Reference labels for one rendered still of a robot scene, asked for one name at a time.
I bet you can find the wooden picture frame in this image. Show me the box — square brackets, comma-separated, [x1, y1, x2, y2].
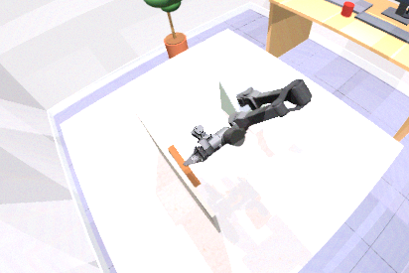
[167, 145, 201, 188]

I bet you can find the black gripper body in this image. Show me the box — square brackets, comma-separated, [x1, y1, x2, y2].
[198, 133, 224, 162]

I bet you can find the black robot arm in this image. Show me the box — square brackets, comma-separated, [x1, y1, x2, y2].
[191, 78, 313, 148]

